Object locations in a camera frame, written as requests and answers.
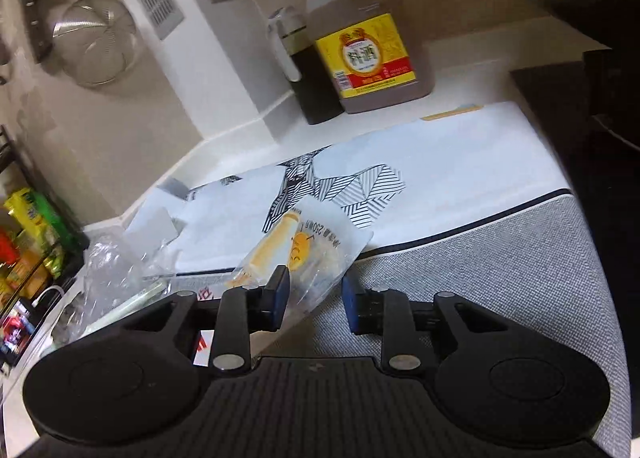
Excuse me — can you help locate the black metal kitchen rack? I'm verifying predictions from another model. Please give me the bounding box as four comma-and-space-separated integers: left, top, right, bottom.
0, 125, 91, 369

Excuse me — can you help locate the white charging cable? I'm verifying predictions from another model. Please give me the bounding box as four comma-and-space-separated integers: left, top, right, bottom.
30, 285, 69, 309

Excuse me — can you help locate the dark hanging utensil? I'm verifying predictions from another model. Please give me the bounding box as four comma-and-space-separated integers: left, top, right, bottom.
15, 0, 62, 63

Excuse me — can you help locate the white folded paper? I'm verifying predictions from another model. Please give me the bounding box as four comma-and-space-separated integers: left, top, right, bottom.
122, 178, 191, 263

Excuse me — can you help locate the clear plastic bag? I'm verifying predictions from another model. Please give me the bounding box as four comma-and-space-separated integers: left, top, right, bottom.
50, 233, 181, 339

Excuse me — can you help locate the dark sauce dispenser bottle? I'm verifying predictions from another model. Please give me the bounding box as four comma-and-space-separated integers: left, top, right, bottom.
266, 6, 346, 126

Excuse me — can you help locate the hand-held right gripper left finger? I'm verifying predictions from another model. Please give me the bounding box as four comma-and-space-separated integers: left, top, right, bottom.
127, 266, 292, 371

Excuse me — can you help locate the clear yellow print snack packet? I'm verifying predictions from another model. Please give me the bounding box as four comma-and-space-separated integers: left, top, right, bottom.
225, 198, 375, 333

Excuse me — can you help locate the large cooking wine jug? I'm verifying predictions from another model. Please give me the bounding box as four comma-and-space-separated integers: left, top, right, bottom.
305, 0, 435, 115

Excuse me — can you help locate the yellow green snack bag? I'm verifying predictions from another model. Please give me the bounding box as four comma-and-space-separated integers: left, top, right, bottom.
2, 188, 81, 279

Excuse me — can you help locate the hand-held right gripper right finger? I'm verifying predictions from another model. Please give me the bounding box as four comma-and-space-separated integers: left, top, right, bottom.
342, 274, 488, 371

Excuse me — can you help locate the grey and white printed mat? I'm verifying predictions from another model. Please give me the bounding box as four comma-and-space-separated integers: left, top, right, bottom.
160, 102, 640, 458

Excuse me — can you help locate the metal mesh strainer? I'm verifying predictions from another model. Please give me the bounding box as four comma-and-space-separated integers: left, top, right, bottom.
50, 0, 142, 88

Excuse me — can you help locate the white red print wrapper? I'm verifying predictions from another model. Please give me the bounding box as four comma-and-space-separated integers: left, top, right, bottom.
192, 283, 226, 369

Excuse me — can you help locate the orange oil bottle red handle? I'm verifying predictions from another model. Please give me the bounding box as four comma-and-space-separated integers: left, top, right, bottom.
0, 233, 51, 307

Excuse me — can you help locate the black smartphone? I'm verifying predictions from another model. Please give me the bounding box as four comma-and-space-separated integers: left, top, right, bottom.
0, 299, 39, 369

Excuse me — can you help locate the pale green paper sleeve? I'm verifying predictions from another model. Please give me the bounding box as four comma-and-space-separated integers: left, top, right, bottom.
85, 283, 171, 333

